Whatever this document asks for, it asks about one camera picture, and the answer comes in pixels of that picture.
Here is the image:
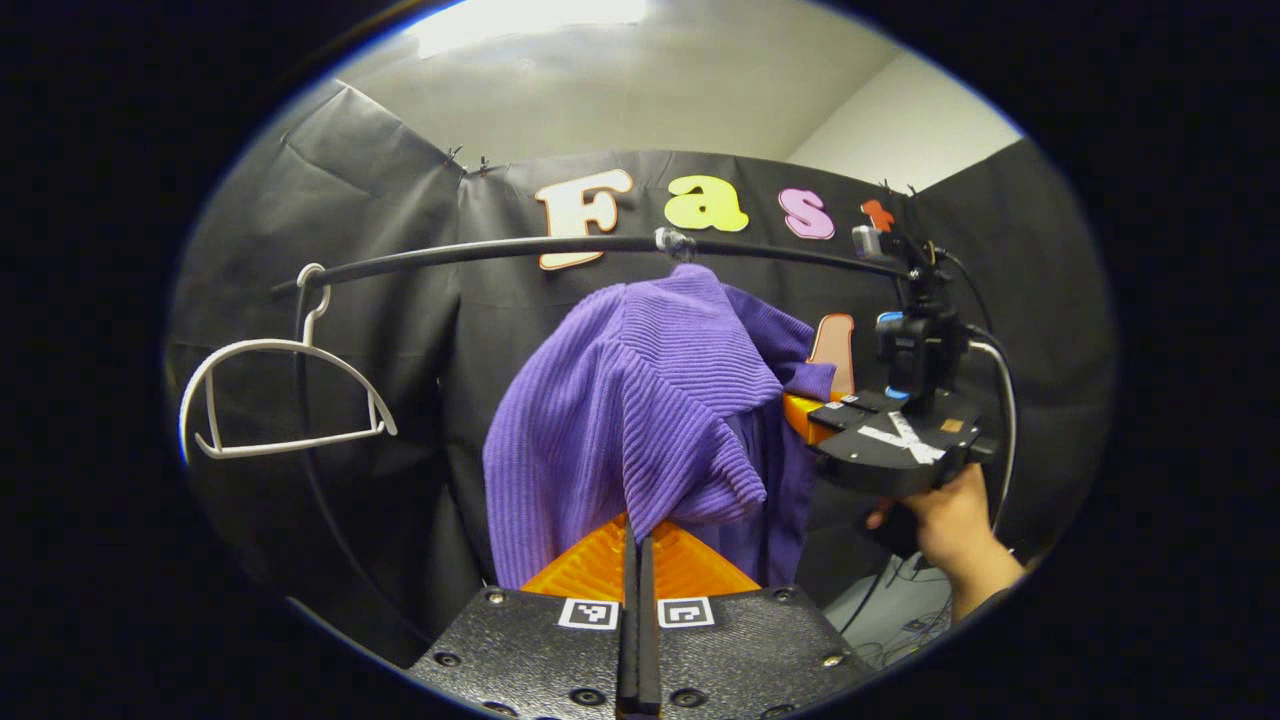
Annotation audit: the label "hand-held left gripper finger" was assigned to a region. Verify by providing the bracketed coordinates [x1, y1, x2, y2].
[410, 513, 641, 720]
[640, 518, 877, 720]

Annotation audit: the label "purple ribbed sweater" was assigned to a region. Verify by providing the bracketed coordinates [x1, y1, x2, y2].
[483, 263, 839, 591]

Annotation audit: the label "black clothes rack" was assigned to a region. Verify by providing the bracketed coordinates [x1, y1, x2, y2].
[270, 233, 921, 646]

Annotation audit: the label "white plastic clothes hanger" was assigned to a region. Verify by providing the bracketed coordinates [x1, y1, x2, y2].
[178, 262, 399, 466]

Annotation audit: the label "black backdrop cloth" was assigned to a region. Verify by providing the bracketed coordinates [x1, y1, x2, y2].
[165, 80, 1119, 666]

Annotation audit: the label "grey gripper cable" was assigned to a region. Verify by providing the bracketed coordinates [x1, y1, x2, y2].
[965, 325, 1018, 536]

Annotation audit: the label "black floor cables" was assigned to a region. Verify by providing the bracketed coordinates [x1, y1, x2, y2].
[838, 555, 953, 666]

